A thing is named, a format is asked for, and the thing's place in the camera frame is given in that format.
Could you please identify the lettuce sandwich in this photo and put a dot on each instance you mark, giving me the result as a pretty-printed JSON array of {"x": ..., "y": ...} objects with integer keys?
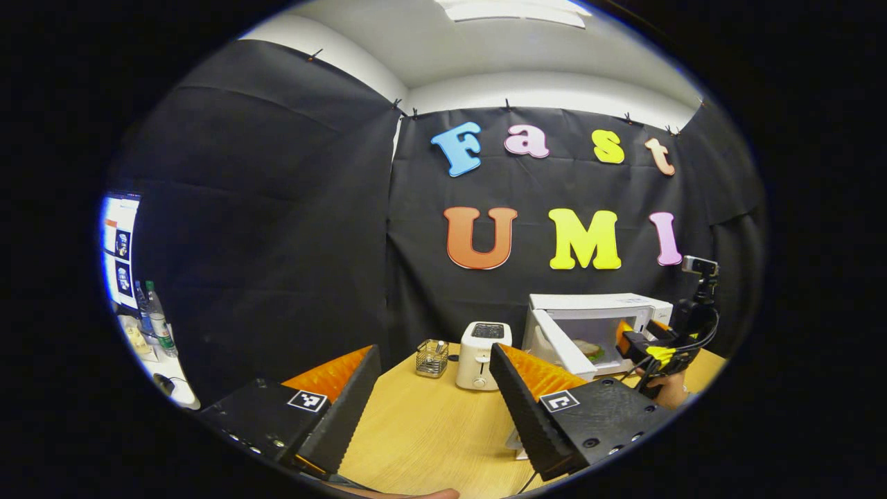
[{"x": 589, "y": 348}]

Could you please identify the white microwave oven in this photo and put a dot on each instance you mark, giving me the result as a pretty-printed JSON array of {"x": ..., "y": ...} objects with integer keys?
[{"x": 589, "y": 302}]

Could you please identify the white toaster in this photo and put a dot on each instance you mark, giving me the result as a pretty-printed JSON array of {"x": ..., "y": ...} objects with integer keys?
[{"x": 478, "y": 360}]

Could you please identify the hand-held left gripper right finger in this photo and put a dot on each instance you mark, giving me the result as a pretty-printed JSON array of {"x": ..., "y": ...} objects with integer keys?
[{"x": 530, "y": 423}]

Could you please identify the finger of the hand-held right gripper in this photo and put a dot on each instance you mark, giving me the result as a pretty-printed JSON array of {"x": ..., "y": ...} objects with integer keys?
[
  {"x": 662, "y": 330},
  {"x": 632, "y": 343}
]

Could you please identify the ceiling light panel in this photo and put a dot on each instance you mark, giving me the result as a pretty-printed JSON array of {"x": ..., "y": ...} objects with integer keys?
[{"x": 513, "y": 10}]

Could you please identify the small white plastic dish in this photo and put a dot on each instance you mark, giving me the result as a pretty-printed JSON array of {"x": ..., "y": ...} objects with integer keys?
[{"x": 516, "y": 443}]

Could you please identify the black computer mouse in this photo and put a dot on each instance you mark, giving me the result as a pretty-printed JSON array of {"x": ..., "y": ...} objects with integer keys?
[{"x": 165, "y": 384}]

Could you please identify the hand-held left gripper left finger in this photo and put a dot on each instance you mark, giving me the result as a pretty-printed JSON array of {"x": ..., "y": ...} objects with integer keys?
[{"x": 343, "y": 416}]

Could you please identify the white side desk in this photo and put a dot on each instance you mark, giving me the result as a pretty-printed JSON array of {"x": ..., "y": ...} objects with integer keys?
[{"x": 149, "y": 366}]

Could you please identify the clear plastic bottle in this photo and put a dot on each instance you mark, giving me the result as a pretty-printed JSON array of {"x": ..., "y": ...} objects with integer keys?
[
  {"x": 142, "y": 308},
  {"x": 163, "y": 326}
]

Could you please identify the computer monitor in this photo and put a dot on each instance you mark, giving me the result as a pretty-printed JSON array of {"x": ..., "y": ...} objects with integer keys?
[{"x": 121, "y": 229}]

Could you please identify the black backdrop cloth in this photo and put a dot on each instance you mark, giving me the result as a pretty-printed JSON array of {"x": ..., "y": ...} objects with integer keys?
[{"x": 277, "y": 242}]

